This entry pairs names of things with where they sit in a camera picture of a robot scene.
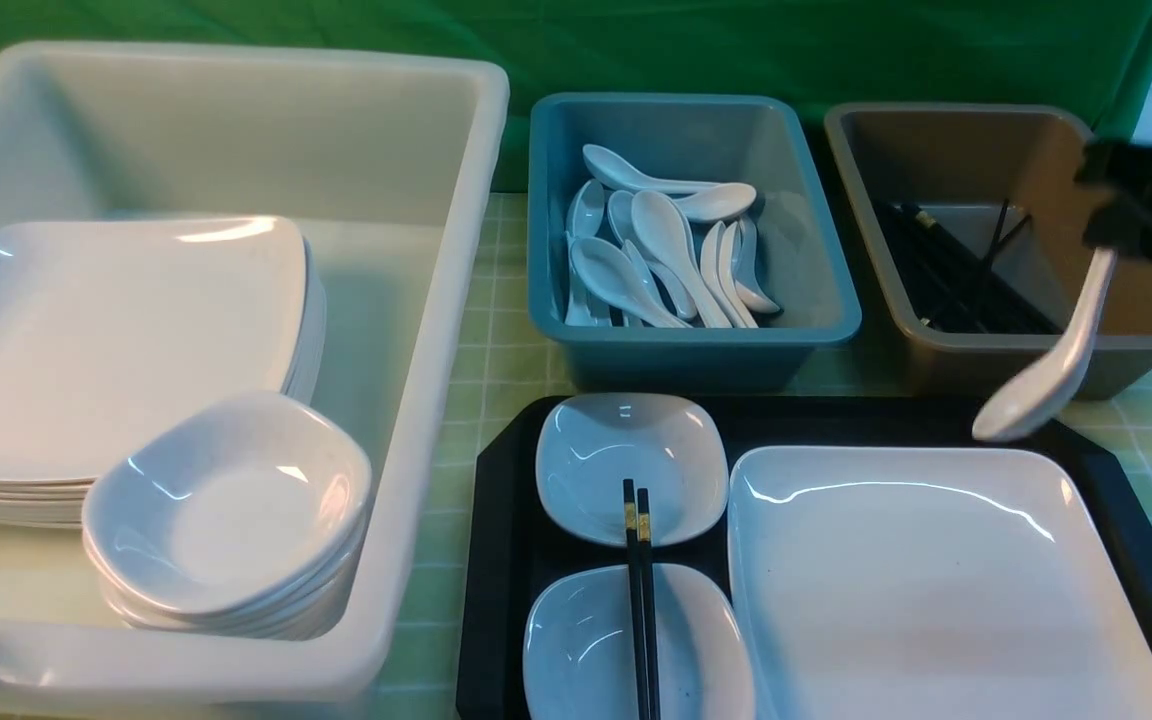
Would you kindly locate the white ceramic spoon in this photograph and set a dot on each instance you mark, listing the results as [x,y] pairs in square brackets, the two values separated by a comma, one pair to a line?
[1039,392]

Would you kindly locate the black chopstick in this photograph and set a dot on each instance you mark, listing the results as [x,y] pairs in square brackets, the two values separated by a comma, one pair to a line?
[644,537]
[636,602]

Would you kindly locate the white bowl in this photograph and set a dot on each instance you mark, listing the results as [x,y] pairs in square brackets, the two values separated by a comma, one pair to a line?
[669,445]
[579,657]

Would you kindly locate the large white square plate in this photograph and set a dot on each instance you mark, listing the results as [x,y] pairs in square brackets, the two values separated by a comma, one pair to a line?
[928,583]

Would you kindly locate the green backdrop cloth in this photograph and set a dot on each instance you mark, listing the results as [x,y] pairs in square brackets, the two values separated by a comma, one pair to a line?
[1091,58]

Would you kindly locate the brown plastic bin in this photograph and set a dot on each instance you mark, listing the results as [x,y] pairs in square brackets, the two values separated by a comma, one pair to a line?
[963,163]

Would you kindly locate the pile of black chopsticks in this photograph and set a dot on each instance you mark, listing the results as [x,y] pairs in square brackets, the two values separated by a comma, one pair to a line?
[950,288]

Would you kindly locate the stack of white square plates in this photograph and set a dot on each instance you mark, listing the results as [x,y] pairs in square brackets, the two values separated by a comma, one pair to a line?
[113,332]

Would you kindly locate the stack of white bowls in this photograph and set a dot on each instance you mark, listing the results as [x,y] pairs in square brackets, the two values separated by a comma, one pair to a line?
[245,520]

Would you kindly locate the teal plastic bin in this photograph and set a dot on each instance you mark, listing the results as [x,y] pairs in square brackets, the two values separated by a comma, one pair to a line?
[800,262]

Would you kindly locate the pile of white spoons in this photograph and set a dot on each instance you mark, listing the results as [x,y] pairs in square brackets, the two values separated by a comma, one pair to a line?
[663,253]

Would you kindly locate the black serving tray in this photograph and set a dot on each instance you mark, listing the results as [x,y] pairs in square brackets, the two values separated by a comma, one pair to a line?
[516,551]

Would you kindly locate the large white plastic tub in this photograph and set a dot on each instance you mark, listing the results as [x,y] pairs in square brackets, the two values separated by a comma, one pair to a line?
[386,162]

